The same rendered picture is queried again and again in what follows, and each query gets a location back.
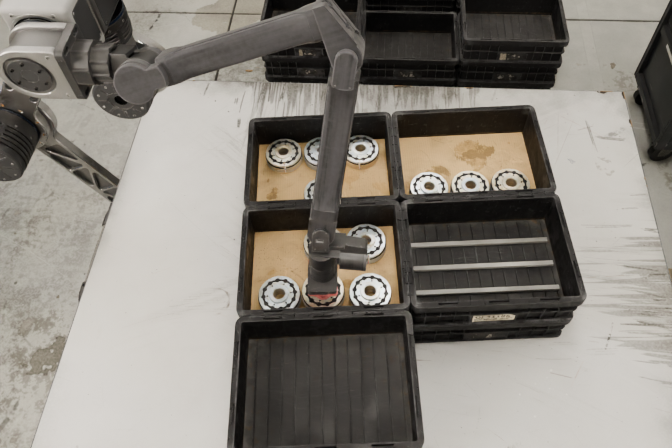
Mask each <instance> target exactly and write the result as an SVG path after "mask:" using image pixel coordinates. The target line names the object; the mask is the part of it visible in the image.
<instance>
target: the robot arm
mask: <svg viewBox="0 0 672 448"><path fill-rule="evenodd" d="M320 41H323V43H324V46H325V49H326V52H327V55H328V58H329V61H330V63H331V67H330V71H329V75H328V83H327V93H326V101H325V108H324V116H323V123H322V131H321V139H320V144H319V154H318V162H317V169H316V177H315V184H314V191H313V199H312V205H311V213H310V218H309V224H308V232H307V237H308V239H309V241H310V242H311V243H310V244H309V247H308V254H309V260H308V295H309V296H314V297H317V298H319V299H320V300H326V299H328V298H329V297H331V296H337V294H338V287H337V284H338V265H339V269H345V270H357V271H366V266H367V264H366V262H367V251H368V250H367V249H368V240H367V239H366V238H361V237H354V236H347V235H346V233H336V226H337V219H338V213H339V206H340V199H341V195H342V187H343V181H344V174H345V168H346V162H347V156H348V150H349V143H350V137H351V131H352V125H353V118H354V112H355V106H356V101H357V93H358V87H359V81H360V74H361V70H360V68H361V67H362V64H363V58H364V51H365V42H364V39H363V37H362V36H361V35H360V33H359V30H358V29H357V28H356V27H355V25H354V24H353V23H352V22H351V21H350V19H349V18H348V17H347V16H346V15H345V13H344V12H343V11H342V10H341V9H340V7H339V6H338V5H337V4H336V3H335V1H334V0H316V2H313V3H310V4H308V5H305V6H303V7H301V8H299V9H296V10H294V11H291V12H288V13H285V14H281V15H278V16H275V17H272V18H269V19H266V20H262V21H259V22H256V23H253V24H250V25H247V26H243V27H240V28H237V29H234V30H231V31H228V32H225V33H221V34H218V35H215V36H212V37H209V38H206V39H202V40H199V41H196V42H193V43H190V44H187V45H183V46H179V47H178V46H176V47H172V48H168V49H165V50H163V51H162V50H160V49H159V48H156V47H152V46H146V47H143V48H140V49H137V46H136V45H135V44H120V45H119V46H117V45H116V44H115V43H102V41H101V40H94V39H85V38H84V36H83V34H82V32H81V30H80V28H79V26H78V24H77V23H67V24H66V26H65V28H64V30H63V33H62V35H61V37H60V39H59V41H58V43H57V45H56V47H55V49H54V58H55V60H56V61H57V63H58V65H59V67H60V69H61V70H62V72H63V74H64V76H65V78H66V79H67V81H68V83H69V85H70V87H71V89H72V90H73V92H74V94H75V96H76V98H77V99H88V97H89V94H90V92H91V89H92V87H93V85H104V83H113V85H114V88H115V90H116V92H117V93H118V95H119V96H120V97H121V98H122V99H123V100H125V101H126V102H128V103H131V104H135V105H142V104H145V103H147V102H149V101H151V100H152V99H153V98H154V97H155V96H156V95H157V93H158V92H159V90H160V89H161V88H164V87H170V86H173V85H177V84H179V83H182V82H184V81H186V80H188V79H190V78H193V77H196V76H199V75H203V74H206V73H209V72H213V71H216V70H219V69H223V68H226V67H229V66H233V65H236V64H239V63H242V62H246V61H249V60H252V59H256V58H259V57H262V56H266V55H269V54H272V53H276V52H279V51H282V50H286V49H289V48H292V47H296V46H299V45H303V44H307V43H316V42H320Z"/></svg>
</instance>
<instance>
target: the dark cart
mask: <svg viewBox="0 0 672 448"><path fill-rule="evenodd" d="M634 75H635V79H636V82H637V88H638V90H636V91H635V93H634V95H633V97H634V100H635V103H636V104H638V105H643V109H644V112H645V116H646V120H647V123H648V127H649V131H650V135H651V138H652V144H653V145H652V146H651V147H650V148H649V149H648V154H649V157H650V159H651V160H653V161H661V160H664V159H667V158H669V157H670V156H671V155H672V0H670V1H669V3H668V5H667V7H666V9H665V11H664V13H663V15H662V17H661V19H660V21H659V24H658V26H657V28H656V30H655V32H654V34H653V36H652V38H651V40H650V42H649V44H648V46H647V48H646V50H645V52H644V54H643V56H642V59H641V61H640V63H639V65H638V67H637V69H636V71H635V73H634Z"/></svg>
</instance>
